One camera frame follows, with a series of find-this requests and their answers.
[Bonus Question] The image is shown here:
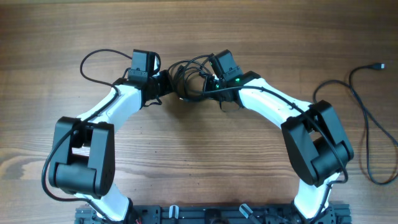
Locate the black micro usb cable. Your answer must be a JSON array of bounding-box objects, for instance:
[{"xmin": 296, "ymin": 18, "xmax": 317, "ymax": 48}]
[{"xmin": 167, "ymin": 54, "xmax": 215, "ymax": 94}]

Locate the black cable round plug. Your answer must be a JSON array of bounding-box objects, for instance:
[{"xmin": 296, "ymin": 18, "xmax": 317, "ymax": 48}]
[{"xmin": 312, "ymin": 62, "xmax": 397, "ymax": 185}]

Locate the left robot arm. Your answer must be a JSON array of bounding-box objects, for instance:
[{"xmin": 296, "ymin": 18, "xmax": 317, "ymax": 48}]
[{"xmin": 42, "ymin": 70, "xmax": 172, "ymax": 223}]

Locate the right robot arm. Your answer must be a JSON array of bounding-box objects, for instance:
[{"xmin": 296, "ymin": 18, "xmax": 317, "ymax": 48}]
[{"xmin": 202, "ymin": 72, "xmax": 354, "ymax": 223}]

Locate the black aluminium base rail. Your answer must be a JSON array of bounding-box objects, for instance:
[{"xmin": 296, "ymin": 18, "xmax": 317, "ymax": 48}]
[{"xmin": 74, "ymin": 204, "xmax": 352, "ymax": 224}]

